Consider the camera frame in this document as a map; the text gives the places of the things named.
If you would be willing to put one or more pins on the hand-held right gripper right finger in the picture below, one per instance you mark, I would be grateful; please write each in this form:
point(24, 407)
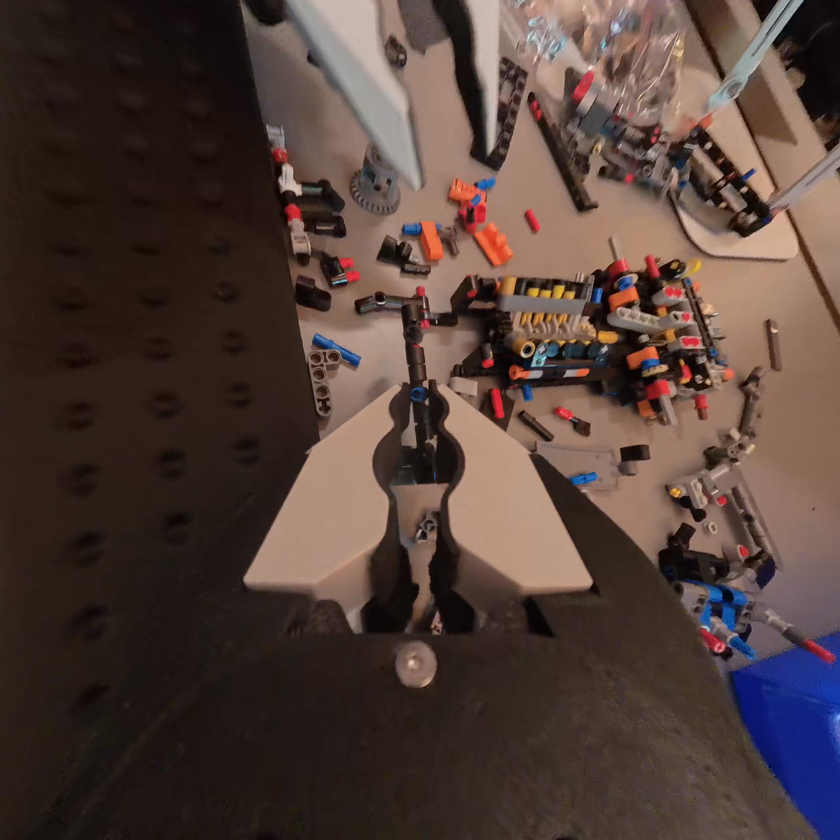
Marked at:
point(518, 525)

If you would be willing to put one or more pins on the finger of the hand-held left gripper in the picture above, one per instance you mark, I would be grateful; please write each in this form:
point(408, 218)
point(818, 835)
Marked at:
point(492, 65)
point(367, 79)

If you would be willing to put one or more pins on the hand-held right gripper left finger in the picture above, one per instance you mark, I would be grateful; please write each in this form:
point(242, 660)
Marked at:
point(321, 518)

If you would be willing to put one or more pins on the black lego frame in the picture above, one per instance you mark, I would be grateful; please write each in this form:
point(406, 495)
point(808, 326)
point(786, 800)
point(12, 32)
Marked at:
point(508, 111)

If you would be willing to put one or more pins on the black lego arm assembly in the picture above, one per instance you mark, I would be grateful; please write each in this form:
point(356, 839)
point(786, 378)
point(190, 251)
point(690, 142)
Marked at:
point(418, 367)

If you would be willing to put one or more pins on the black lego link red pins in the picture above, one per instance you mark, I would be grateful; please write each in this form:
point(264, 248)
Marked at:
point(380, 303)

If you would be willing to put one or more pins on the small black lego piece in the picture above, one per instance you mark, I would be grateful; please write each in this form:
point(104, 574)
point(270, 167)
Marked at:
point(395, 51)

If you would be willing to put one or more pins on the blue lego pin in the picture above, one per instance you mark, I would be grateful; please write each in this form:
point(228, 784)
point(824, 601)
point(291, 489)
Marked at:
point(336, 348)
point(583, 478)

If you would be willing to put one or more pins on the grey lego panel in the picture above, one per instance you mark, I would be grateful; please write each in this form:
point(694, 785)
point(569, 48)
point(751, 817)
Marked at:
point(571, 459)

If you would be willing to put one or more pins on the short black lego axle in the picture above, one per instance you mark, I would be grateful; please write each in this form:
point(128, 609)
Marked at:
point(536, 425)

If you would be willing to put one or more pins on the dark grey lego gear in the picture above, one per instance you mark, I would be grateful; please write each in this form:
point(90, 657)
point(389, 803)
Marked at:
point(375, 187)

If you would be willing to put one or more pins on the long black lego beam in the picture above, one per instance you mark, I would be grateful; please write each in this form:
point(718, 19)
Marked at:
point(564, 157)

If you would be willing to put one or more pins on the black red lego piece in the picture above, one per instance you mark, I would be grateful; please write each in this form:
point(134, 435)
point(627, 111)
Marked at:
point(571, 420)

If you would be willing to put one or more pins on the red lego axle pin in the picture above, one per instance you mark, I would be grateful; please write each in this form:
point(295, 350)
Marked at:
point(496, 402)

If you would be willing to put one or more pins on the orange lego piece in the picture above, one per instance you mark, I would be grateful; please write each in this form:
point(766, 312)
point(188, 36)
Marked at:
point(466, 190)

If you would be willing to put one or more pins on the clear bags of lego parts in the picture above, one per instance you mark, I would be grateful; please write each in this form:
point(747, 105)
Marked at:
point(623, 52)

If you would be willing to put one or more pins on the black lego block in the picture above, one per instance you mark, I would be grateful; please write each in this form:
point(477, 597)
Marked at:
point(633, 454)

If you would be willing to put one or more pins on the cluster of black lego connectors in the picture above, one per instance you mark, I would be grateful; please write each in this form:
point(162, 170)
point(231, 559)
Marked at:
point(315, 216)

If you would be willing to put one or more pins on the grey lego subassembly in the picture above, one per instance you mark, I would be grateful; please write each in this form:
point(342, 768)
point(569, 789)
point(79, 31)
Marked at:
point(623, 138)

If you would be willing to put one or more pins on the orange lego liftarm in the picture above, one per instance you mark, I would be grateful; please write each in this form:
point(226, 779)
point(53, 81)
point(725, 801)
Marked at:
point(432, 241)

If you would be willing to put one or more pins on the black lego connector pair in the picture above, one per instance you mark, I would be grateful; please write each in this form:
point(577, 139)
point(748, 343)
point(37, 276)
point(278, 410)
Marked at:
point(397, 253)

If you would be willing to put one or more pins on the grey lego steering assembly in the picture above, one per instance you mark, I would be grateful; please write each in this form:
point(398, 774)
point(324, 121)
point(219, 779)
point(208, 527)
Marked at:
point(722, 499)

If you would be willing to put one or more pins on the blue grey lego piston assembly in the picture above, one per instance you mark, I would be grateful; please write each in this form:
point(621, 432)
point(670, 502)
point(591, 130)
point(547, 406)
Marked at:
point(715, 597)

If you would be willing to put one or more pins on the multicolour lego chassis assembly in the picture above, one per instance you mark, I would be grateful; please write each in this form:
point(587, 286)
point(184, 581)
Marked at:
point(623, 328)

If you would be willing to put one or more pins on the dark grey lego driveshaft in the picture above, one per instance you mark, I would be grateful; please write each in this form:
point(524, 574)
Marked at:
point(751, 400)

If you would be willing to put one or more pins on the dark grey lego axle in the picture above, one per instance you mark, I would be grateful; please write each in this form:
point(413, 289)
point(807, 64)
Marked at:
point(773, 344)

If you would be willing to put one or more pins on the white book stand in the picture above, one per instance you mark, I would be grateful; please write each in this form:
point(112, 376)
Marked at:
point(748, 243)

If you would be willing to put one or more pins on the blue storage bin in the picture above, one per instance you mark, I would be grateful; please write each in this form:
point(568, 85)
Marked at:
point(794, 735)

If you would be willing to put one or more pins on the orange lego bracket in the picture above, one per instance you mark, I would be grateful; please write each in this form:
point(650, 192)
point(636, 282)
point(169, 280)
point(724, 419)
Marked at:
point(493, 244)

